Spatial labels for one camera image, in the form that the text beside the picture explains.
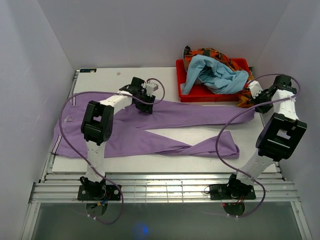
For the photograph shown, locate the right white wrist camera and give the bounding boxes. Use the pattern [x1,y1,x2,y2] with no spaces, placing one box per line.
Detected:
[248,80,263,99]

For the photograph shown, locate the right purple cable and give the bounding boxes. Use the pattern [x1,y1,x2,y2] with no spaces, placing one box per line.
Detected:
[201,73,301,219]

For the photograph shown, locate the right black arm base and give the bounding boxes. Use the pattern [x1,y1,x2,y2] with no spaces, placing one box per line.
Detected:
[203,183,256,200]

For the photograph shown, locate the aluminium rail frame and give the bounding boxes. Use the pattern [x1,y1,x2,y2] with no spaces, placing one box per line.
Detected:
[21,69,313,240]

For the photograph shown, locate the purple cable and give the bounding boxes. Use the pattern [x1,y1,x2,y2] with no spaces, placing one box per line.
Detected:
[201,73,301,219]
[58,77,166,225]

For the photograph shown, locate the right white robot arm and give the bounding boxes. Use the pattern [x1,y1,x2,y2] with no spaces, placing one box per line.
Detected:
[225,74,307,199]

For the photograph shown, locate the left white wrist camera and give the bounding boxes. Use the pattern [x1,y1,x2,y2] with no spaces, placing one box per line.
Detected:
[145,80,159,97]

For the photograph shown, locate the red plastic bin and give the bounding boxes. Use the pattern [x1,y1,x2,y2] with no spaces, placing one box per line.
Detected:
[176,59,239,103]

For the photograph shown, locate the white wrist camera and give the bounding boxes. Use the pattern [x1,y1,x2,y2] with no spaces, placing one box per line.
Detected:
[145,80,159,97]
[248,80,263,99]

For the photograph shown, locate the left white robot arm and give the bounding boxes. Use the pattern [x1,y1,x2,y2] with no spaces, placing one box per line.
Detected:
[80,77,159,200]

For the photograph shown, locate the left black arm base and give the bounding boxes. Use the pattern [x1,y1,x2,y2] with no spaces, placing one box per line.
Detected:
[76,185,121,201]

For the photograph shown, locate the black label sticker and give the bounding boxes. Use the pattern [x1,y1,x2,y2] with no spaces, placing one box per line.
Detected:
[79,68,97,73]

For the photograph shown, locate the light blue trousers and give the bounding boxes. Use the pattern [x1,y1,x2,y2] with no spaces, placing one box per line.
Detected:
[180,55,249,95]

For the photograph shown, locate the orange camouflage trousers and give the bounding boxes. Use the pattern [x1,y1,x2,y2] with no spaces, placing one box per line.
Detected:
[182,46,254,108]

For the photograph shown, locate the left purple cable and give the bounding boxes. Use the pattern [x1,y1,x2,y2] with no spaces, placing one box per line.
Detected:
[58,77,166,225]

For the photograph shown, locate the purple trousers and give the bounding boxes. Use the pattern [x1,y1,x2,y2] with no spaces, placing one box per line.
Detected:
[51,92,255,159]

